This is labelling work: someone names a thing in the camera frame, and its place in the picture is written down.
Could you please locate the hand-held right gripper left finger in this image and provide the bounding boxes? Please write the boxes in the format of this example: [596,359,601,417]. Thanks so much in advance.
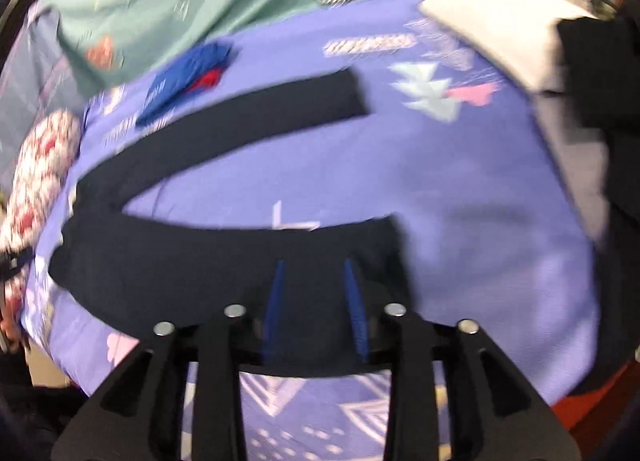
[50,258,288,461]

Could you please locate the black clothing pile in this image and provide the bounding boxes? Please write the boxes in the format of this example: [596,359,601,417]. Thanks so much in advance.
[555,16,640,392]

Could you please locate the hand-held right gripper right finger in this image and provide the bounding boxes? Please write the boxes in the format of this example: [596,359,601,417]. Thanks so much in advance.
[341,257,583,461]

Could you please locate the blue folded pants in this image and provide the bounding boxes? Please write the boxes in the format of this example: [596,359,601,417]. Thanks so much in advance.
[135,41,233,126]

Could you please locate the dark navy pants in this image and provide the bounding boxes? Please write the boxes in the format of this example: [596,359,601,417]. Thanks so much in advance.
[47,68,416,377]

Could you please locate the floral pillow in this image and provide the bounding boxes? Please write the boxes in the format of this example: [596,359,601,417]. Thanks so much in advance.
[0,108,83,292]

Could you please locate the white quilted pillow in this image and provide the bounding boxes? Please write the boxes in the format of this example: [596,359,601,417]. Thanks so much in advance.
[420,0,601,92]

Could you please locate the grey plaid sheet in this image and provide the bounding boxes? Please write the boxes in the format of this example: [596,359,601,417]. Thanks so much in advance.
[0,6,96,192]

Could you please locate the grey cloth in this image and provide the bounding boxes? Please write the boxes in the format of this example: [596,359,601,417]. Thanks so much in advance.
[532,86,608,242]

